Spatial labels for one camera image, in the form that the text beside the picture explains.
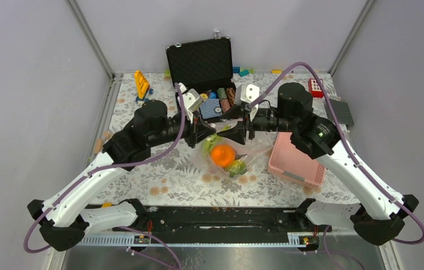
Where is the blue card deck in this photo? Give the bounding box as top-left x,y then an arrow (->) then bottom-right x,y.
199,98 -> 222,119

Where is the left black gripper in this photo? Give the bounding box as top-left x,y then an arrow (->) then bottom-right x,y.
149,108 -> 216,149

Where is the clear pink zip bag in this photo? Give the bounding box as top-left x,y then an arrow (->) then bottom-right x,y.
190,133 -> 273,179

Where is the wooden toy block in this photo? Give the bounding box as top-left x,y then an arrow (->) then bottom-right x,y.
93,138 -> 104,155

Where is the red grid block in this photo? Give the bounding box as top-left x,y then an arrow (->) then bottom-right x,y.
308,78 -> 324,98

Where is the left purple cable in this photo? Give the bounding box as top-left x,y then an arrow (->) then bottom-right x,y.
23,82 -> 187,254

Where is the teal toy block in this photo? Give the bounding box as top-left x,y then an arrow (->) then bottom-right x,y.
238,70 -> 250,77

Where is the green celery stalk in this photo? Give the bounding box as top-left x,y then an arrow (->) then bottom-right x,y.
202,134 -> 222,155

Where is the black poker chip case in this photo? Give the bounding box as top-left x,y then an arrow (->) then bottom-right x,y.
166,37 -> 236,99

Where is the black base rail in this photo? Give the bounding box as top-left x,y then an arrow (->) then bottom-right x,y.
130,206 -> 325,244

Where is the pink plastic basket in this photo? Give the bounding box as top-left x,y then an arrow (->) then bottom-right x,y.
267,132 -> 326,188

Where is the grey building baseplate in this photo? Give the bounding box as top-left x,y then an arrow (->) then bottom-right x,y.
330,100 -> 355,127

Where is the floral tablecloth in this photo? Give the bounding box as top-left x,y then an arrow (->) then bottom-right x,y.
93,73 -> 358,207

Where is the orange fruit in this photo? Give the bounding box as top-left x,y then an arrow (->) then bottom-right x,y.
209,144 -> 236,168

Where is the yellow toy ladder cart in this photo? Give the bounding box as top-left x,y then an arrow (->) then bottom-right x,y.
134,70 -> 154,102

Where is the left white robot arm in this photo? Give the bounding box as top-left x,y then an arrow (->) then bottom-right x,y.
27,100 -> 216,251

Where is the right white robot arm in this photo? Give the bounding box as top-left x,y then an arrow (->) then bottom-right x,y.
218,83 -> 419,246

